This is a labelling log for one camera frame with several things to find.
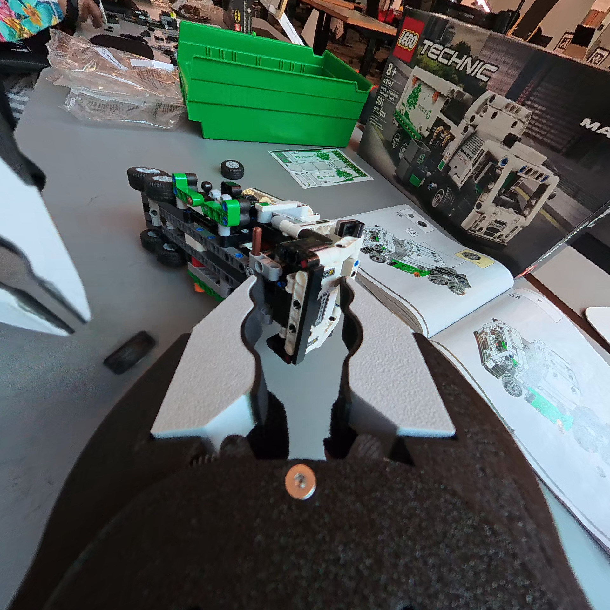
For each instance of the lego instruction booklet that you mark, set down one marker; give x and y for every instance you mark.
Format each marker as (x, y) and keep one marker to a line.
(476, 305)

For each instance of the black lego tyre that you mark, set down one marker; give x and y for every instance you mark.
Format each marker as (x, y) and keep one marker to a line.
(129, 351)

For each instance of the green and white sticker sheet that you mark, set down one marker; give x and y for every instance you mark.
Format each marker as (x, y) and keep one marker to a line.
(319, 167)

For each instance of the lego set box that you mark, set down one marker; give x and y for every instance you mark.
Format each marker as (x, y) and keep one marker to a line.
(500, 143)

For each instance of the wooden table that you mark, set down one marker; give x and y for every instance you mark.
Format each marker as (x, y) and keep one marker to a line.
(352, 19)

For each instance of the lego truck model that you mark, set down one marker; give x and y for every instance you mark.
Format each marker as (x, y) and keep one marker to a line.
(267, 243)

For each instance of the green plastic bin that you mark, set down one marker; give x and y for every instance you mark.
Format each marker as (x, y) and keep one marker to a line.
(267, 62)
(271, 131)
(271, 108)

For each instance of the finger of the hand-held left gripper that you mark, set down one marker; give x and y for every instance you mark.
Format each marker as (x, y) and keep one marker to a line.
(38, 238)
(19, 305)

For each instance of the white round object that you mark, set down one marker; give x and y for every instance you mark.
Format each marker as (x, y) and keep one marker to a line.
(599, 324)

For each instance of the small black lego box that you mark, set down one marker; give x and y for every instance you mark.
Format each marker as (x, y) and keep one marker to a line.
(240, 14)

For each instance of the clear plastic bag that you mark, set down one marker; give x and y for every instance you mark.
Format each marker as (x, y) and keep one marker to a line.
(124, 107)
(105, 66)

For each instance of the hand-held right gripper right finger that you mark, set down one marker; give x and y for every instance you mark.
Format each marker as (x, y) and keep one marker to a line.
(395, 376)

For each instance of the lego wheel with grey rim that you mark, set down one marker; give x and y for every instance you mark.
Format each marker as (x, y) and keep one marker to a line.
(232, 169)

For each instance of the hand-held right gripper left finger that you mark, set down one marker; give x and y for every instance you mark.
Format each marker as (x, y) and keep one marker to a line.
(205, 371)

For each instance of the black tray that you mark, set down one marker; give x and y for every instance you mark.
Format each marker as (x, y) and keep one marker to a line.
(121, 45)

